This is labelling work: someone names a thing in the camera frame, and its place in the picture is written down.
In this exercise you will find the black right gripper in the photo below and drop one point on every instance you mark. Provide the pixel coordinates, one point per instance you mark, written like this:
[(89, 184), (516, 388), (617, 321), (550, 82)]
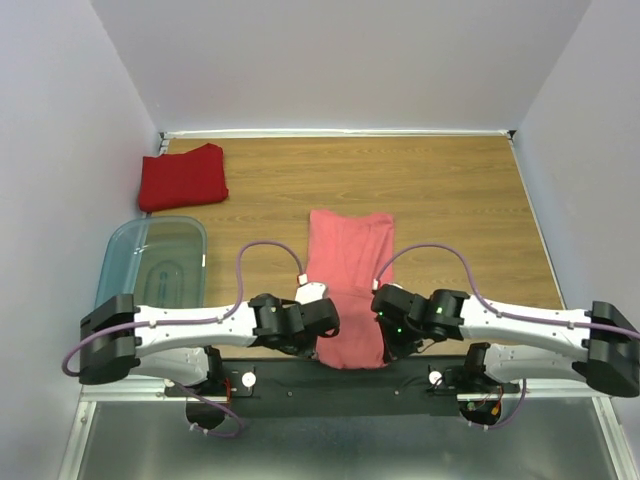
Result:
[(393, 348)]

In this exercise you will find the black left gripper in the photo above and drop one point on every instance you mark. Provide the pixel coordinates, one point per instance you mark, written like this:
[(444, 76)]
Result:
[(305, 350)]

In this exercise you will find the pink t shirt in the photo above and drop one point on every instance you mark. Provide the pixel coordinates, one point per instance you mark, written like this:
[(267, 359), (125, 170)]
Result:
[(347, 254)]

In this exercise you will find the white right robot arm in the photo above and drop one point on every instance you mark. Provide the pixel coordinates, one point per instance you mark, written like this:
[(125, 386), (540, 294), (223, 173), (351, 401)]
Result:
[(509, 343)]

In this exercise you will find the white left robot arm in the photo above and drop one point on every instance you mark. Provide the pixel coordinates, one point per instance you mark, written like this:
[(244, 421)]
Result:
[(120, 338)]

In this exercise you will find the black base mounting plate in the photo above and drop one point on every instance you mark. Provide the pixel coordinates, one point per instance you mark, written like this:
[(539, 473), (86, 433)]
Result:
[(278, 388)]

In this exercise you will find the clear blue plastic bin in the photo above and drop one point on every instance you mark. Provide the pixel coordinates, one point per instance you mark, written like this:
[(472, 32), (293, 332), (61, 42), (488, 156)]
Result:
[(161, 261)]

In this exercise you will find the folded red t shirt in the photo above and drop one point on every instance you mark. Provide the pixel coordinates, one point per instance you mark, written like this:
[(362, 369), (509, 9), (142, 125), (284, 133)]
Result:
[(193, 178)]

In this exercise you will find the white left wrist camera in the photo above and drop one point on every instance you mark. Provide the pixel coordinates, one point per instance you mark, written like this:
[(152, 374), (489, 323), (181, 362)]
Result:
[(309, 291)]

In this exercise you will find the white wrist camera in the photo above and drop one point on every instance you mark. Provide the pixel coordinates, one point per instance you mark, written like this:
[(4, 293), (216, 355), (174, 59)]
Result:
[(309, 291), (379, 285)]

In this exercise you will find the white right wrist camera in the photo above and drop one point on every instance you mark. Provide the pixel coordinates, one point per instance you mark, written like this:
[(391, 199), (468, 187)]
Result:
[(379, 285)]

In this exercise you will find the aluminium frame rail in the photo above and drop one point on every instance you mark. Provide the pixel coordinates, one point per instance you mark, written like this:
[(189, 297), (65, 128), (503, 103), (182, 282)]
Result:
[(131, 390)]

